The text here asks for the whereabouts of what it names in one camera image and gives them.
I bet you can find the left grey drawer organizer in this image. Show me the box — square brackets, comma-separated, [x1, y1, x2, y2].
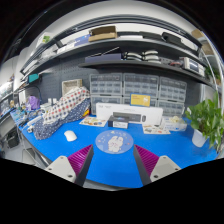
[90, 73, 122, 105]

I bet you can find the small black box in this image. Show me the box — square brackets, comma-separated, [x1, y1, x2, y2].
[108, 116, 129, 129]

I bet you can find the right sticker sheet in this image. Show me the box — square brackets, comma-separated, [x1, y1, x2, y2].
[142, 125, 169, 135]

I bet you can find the middle grey drawer organizer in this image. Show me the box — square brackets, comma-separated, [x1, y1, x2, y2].
[123, 73, 159, 105]

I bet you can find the green potted plant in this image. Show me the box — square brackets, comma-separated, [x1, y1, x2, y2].
[185, 92, 224, 151]

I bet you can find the purple bag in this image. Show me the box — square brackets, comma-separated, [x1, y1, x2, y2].
[29, 96, 40, 110]

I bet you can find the white computer mouse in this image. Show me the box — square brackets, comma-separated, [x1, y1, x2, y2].
[64, 130, 77, 142]

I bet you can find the white clear storage box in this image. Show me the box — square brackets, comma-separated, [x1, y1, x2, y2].
[161, 116, 187, 131]

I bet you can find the patterned fabric bundle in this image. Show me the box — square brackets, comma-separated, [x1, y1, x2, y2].
[33, 86, 91, 140]

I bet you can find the dark flat box on shelf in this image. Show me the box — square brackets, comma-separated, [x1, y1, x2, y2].
[85, 53, 122, 63]

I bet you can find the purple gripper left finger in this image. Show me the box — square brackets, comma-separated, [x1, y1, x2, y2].
[46, 145, 94, 186]

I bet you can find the cardboard box on shelf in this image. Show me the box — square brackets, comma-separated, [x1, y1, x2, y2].
[88, 26, 117, 42]

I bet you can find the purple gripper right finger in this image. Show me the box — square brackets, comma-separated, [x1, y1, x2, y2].
[133, 145, 180, 185]

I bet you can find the left sticker sheet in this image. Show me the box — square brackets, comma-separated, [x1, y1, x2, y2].
[80, 116, 106, 127]

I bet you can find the white plant pot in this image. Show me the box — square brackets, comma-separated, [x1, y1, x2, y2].
[192, 129, 206, 147]

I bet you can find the grey drawer organizer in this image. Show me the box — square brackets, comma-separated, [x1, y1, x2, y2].
[90, 73, 122, 105]
[123, 73, 159, 105]
[158, 77, 187, 116]

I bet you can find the sticker sheet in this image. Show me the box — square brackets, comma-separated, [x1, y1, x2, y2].
[80, 116, 106, 127]
[142, 125, 169, 135]

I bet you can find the dark wall shelf unit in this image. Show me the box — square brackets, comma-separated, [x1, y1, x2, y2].
[20, 15, 204, 76]

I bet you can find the right grey drawer organizer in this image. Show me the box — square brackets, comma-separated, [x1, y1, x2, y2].
[158, 77, 187, 116]

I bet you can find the yellow card box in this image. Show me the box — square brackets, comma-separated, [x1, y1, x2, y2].
[130, 94, 151, 107]

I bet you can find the white framed box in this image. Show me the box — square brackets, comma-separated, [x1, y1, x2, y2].
[62, 79, 82, 95]

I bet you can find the white keyboard box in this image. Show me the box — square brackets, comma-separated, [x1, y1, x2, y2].
[96, 103, 163, 125]

